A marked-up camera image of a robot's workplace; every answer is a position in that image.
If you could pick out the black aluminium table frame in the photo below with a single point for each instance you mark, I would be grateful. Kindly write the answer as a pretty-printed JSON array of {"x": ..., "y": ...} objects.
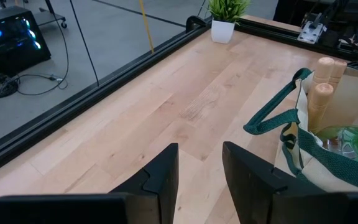
[{"x": 73, "y": 109}]

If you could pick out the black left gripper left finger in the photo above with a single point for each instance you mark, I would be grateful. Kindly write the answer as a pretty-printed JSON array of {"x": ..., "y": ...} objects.
[{"x": 160, "y": 186}]

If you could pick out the grey cart with caster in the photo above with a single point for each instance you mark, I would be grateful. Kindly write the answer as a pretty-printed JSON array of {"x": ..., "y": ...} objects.
[{"x": 50, "y": 17}]

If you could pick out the black computer tower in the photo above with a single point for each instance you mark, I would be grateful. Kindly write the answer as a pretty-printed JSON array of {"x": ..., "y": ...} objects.
[{"x": 11, "y": 53}]

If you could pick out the green plant in white pot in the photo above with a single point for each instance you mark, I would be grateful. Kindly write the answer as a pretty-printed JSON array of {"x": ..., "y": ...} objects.
[{"x": 222, "y": 31}]

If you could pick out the white metal bracket plate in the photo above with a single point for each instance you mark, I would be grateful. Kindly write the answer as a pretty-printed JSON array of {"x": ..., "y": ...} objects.
[{"x": 309, "y": 35}]

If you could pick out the cream canvas bag green trim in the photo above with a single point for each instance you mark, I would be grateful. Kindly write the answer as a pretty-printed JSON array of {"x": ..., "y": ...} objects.
[{"x": 328, "y": 161}]

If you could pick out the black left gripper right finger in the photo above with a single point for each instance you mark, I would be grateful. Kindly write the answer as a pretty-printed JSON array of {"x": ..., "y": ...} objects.
[{"x": 250, "y": 186}]

